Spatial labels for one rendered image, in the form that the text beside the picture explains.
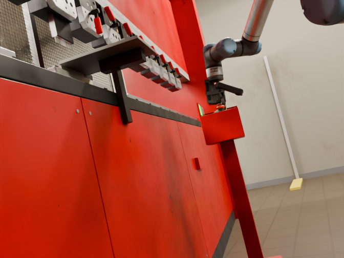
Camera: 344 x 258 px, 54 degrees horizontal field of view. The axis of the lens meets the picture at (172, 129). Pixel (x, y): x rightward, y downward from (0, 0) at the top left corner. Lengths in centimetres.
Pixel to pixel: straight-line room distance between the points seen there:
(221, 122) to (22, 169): 93
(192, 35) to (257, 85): 194
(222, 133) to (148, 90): 204
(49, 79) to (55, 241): 33
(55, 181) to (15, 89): 19
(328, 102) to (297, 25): 113
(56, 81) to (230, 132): 81
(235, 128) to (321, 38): 381
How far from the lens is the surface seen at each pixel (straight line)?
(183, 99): 325
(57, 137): 73
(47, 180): 68
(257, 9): 147
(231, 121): 140
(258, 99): 503
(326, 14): 100
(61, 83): 81
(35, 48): 251
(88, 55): 107
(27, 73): 72
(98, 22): 136
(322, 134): 496
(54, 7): 118
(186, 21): 342
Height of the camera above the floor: 62
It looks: 6 degrees up
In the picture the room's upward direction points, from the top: 13 degrees counter-clockwise
